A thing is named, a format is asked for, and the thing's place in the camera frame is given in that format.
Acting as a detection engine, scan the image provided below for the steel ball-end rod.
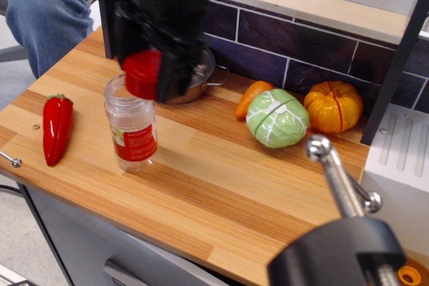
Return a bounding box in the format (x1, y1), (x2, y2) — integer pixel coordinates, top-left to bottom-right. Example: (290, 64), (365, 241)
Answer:
(0, 151), (22, 168)

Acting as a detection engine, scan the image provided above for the green toy cabbage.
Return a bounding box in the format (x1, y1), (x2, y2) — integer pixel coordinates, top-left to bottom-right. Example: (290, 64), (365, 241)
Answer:
(246, 89), (310, 149)

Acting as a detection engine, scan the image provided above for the white dish drainer sink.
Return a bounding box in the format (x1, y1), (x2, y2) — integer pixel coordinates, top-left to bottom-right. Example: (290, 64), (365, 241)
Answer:
(362, 104), (428, 255)

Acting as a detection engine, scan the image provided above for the orange toy pumpkin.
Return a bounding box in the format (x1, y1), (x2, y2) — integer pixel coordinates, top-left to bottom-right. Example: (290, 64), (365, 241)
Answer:
(304, 80), (364, 133)

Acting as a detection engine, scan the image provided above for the orange plastic knob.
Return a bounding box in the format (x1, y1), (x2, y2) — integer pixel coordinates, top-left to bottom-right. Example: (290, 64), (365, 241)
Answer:
(397, 265), (422, 286)

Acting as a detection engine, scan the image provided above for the red plastic cap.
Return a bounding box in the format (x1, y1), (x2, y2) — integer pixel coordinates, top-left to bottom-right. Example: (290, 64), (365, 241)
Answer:
(121, 50), (162, 100)

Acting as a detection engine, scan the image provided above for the red toy chili pepper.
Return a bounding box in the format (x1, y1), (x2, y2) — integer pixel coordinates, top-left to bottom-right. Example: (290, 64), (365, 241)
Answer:
(43, 94), (74, 167)

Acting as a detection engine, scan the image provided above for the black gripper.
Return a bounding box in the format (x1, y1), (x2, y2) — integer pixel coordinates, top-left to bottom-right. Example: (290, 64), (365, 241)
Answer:
(115, 0), (208, 103)

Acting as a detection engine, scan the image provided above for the black clamp with steel screw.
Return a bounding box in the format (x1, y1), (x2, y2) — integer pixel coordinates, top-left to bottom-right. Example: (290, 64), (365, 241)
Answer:
(267, 135), (406, 285)

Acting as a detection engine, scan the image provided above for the orange toy carrot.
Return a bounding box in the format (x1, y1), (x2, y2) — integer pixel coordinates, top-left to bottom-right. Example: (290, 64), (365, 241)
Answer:
(235, 80), (274, 119)

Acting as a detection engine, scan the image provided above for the small steel pot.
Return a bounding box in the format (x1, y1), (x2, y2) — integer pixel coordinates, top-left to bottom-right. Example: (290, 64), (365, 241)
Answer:
(166, 50), (231, 104)

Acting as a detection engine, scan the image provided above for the person leg in blue jeans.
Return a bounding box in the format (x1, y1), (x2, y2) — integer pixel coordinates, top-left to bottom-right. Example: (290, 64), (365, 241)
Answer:
(5, 0), (93, 78)

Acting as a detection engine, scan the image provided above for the clear plastic jar red label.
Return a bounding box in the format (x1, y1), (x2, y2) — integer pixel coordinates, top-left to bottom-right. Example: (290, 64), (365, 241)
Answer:
(105, 74), (158, 172)

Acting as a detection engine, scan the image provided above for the grey cabinet drawer handle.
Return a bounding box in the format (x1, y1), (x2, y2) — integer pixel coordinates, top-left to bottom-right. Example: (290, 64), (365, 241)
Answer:
(103, 260), (148, 286)

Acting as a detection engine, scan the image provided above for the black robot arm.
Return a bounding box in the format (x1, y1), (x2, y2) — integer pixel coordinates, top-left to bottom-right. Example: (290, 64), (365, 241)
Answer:
(114, 0), (208, 102)

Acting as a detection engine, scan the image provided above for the dark shelf frame with backsplash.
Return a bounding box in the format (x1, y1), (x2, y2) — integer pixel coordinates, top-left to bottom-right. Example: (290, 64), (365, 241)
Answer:
(99, 0), (428, 145)

